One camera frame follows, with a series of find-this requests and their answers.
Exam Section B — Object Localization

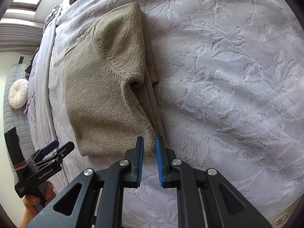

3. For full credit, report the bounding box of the brown knit sweater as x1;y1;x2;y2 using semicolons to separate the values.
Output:
64;3;163;157

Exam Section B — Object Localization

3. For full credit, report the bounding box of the person's left hand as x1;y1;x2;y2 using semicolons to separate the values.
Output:
19;180;57;228

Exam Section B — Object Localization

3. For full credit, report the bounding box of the lavender plush blanket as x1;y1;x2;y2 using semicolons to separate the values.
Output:
25;5;62;150

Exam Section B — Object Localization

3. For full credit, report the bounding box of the white round pleated cushion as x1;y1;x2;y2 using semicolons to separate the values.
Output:
8;79;29;109

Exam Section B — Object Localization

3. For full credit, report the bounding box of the grey window curtain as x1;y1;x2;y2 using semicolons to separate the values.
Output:
1;18;44;54

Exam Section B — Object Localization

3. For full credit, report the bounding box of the lavender embossed bedspread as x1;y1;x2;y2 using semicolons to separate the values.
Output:
48;0;303;219

